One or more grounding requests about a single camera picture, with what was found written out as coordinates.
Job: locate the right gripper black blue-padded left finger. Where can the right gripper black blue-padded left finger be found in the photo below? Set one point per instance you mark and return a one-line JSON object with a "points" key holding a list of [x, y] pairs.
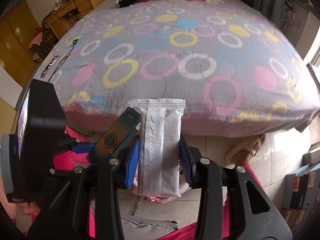
{"points": [[85, 205]]}

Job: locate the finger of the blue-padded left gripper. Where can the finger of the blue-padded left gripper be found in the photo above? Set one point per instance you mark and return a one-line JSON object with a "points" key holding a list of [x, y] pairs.
{"points": [[83, 147]]}

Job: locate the circle patterned bed sheet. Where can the circle patterned bed sheet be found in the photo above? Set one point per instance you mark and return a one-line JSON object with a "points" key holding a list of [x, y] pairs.
{"points": [[237, 72]]}

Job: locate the dark green slim box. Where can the dark green slim box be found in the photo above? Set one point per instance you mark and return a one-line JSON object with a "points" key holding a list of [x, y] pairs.
{"points": [[117, 137]]}

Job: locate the stacked shoe boxes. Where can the stacked shoe boxes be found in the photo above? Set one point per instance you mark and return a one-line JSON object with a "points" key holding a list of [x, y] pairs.
{"points": [[301, 193]]}

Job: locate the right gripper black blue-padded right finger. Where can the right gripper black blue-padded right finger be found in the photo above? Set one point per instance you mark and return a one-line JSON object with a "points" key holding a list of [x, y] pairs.
{"points": [[252, 215]]}

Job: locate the white plastic pouch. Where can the white plastic pouch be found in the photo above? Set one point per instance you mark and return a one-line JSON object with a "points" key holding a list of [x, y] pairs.
{"points": [[159, 147]]}

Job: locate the wooden wardrobe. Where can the wooden wardrobe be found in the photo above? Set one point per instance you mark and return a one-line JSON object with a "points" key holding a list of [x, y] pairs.
{"points": [[18, 29]]}

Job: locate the black white plush toy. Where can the black white plush toy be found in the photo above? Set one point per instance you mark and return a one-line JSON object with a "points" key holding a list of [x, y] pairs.
{"points": [[126, 3]]}

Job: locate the wooden dresser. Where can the wooden dresser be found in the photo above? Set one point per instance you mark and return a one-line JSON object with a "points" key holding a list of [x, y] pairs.
{"points": [[62, 19]]}

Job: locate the beige slipper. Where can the beige slipper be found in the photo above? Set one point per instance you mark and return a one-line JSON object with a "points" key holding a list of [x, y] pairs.
{"points": [[243, 152]]}

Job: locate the pink hair clip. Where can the pink hair clip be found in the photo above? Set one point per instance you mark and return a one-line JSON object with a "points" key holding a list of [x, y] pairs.
{"points": [[49, 65]]}

